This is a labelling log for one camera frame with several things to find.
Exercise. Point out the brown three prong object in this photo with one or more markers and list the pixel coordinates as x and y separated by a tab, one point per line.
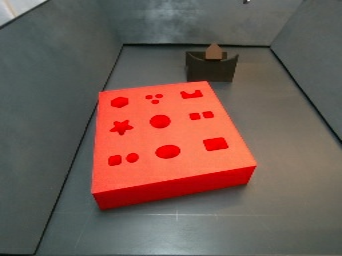
213	52

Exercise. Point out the black curved fixture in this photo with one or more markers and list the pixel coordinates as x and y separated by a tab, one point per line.
209	70

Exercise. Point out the red block with shaped holes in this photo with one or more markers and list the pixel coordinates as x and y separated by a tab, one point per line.
165	142

